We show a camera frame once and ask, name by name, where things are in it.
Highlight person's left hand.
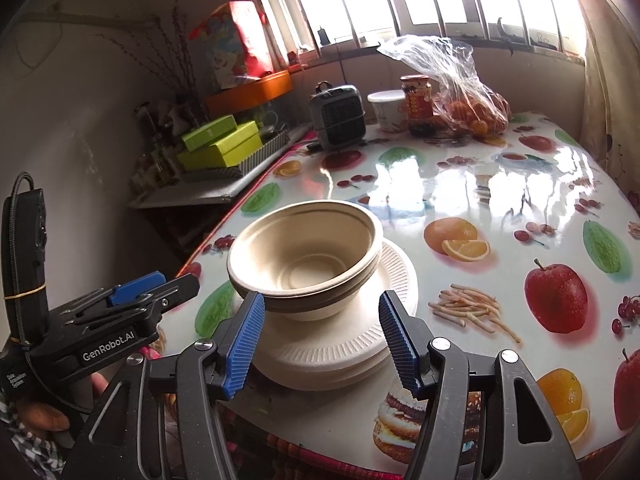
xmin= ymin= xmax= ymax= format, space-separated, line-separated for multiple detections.
xmin=14 ymin=374 xmax=109 ymax=433

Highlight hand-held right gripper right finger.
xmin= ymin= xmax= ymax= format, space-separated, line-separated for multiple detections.
xmin=377 ymin=290 xmax=583 ymax=480

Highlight black window latch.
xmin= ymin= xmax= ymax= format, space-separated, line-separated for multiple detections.
xmin=497 ymin=16 xmax=522 ymax=52

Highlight large green box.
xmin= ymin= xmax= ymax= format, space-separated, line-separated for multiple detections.
xmin=176 ymin=121 xmax=263 ymax=171

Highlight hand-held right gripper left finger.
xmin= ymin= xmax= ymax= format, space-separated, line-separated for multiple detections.
xmin=65 ymin=290 xmax=267 ymax=480

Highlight food print glossy tablecloth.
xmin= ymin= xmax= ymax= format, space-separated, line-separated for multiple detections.
xmin=175 ymin=110 xmax=640 ymax=463

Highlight dried branches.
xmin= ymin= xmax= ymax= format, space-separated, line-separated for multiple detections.
xmin=95 ymin=5 xmax=196 ymax=111

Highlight small grey heater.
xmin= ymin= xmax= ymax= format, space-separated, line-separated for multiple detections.
xmin=307 ymin=81 xmax=368 ymax=151

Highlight beige paper bowl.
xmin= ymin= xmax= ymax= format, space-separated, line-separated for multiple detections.
xmin=227 ymin=200 xmax=385 ymax=297
xmin=231 ymin=225 xmax=386 ymax=307
xmin=235 ymin=240 xmax=386 ymax=322

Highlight glass jar with red label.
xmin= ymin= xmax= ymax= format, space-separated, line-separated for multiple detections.
xmin=400 ymin=74 xmax=435 ymax=136

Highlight clear plastic bag of oranges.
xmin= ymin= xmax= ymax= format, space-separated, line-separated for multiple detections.
xmin=377 ymin=35 xmax=511 ymax=137

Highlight grey striped box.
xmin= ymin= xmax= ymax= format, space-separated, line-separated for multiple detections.
xmin=180 ymin=127 xmax=291 ymax=183

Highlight slim green box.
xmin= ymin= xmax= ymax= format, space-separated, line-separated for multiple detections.
xmin=181 ymin=115 xmax=238 ymax=152

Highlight white plastic tub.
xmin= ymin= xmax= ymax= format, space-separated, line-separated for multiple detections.
xmin=367 ymin=90 xmax=407 ymax=132

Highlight person's left forearm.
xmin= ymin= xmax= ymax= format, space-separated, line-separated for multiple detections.
xmin=0 ymin=425 xmax=68 ymax=480

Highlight orange plastic tray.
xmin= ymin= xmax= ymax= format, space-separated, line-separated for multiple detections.
xmin=205 ymin=70 xmax=293 ymax=118

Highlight white paper plate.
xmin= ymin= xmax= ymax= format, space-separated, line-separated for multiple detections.
xmin=250 ymin=239 xmax=418 ymax=368
xmin=255 ymin=270 xmax=418 ymax=392
xmin=252 ymin=260 xmax=418 ymax=381

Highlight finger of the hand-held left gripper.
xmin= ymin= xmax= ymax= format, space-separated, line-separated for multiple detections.
xmin=106 ymin=270 xmax=168 ymax=307
xmin=62 ymin=273 xmax=202 ymax=328

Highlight cluttered small bottles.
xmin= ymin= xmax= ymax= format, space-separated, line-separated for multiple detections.
xmin=131 ymin=101 xmax=183 ymax=193

